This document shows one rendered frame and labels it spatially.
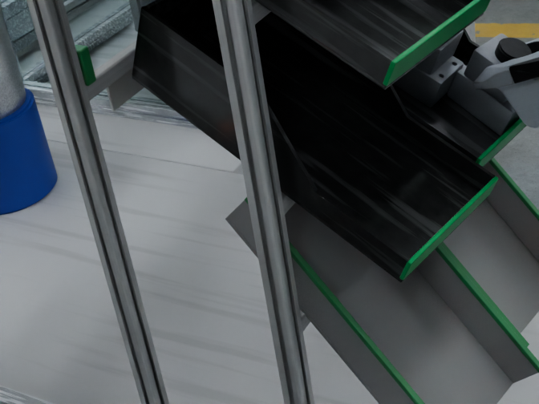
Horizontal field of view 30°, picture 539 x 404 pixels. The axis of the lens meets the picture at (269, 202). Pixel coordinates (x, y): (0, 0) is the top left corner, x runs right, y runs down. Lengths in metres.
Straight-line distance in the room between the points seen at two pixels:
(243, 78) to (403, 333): 0.31
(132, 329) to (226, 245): 0.47
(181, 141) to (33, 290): 0.41
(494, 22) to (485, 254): 3.12
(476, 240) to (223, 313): 0.39
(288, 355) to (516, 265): 0.29
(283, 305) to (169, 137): 0.91
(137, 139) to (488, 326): 0.92
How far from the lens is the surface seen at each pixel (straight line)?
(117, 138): 1.73
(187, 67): 0.79
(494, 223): 1.04
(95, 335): 1.30
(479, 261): 1.01
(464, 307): 0.93
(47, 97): 1.89
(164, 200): 1.52
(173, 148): 1.66
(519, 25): 4.06
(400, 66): 0.66
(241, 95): 0.72
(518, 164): 3.15
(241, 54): 0.69
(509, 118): 0.90
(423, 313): 0.92
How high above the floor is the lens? 1.65
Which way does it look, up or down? 32 degrees down
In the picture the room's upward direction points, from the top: 9 degrees counter-clockwise
